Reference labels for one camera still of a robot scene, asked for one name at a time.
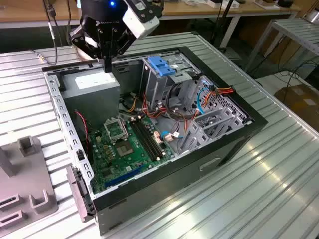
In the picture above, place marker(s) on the silver metal cylinder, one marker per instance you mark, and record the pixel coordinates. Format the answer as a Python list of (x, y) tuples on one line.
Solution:
[(313, 16)]

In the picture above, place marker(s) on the black stand pole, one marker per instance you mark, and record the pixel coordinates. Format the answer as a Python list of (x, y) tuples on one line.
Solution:
[(222, 22)]

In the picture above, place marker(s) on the grey power supply unit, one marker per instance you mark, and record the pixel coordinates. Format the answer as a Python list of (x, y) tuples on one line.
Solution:
[(92, 99)]

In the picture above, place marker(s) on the grey metal disk bay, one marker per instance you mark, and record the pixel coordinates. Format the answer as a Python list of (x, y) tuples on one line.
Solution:
[(216, 124)]

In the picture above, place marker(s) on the grey parts rack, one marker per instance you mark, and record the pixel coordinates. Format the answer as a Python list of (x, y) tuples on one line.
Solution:
[(25, 179)]

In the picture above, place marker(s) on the green motherboard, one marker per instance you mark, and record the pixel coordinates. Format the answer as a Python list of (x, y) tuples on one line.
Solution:
[(135, 159)]

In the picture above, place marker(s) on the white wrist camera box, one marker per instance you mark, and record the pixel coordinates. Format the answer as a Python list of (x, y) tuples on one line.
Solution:
[(139, 25)]

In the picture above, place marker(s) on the metal slat side table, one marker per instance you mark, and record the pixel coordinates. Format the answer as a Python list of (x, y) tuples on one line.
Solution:
[(299, 32)]

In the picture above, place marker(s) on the blue expansion slot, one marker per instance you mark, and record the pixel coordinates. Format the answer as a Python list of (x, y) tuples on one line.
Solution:
[(124, 177)]

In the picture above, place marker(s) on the beige board power socket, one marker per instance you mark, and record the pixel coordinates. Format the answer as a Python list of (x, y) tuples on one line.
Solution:
[(157, 137)]

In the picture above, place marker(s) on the blue plastic bay latch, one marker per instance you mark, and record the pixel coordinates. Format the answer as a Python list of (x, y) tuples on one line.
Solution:
[(159, 65)]

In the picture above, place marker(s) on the labelled cardboard box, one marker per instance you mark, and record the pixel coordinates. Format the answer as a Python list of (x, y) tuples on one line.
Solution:
[(299, 99)]

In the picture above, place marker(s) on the grey case rear plate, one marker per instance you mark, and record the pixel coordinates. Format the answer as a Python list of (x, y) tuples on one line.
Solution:
[(77, 194)]

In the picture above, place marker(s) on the black PC case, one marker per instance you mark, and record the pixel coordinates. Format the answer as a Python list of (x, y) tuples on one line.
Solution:
[(162, 189)]

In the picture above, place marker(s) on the black RAM slot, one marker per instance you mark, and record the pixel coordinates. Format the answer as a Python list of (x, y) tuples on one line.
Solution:
[(142, 141), (150, 139), (153, 137), (146, 140)]

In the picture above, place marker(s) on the small black device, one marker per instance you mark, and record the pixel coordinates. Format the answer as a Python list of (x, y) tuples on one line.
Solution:
[(285, 3)]

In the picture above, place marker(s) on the grey metal drive cage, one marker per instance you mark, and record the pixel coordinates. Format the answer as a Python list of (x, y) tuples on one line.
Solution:
[(154, 84)]

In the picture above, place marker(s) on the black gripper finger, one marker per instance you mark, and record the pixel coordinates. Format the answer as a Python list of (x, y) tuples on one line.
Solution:
[(122, 42), (76, 37)]

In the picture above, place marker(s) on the small white box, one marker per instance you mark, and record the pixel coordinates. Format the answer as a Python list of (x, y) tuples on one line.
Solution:
[(214, 3)]

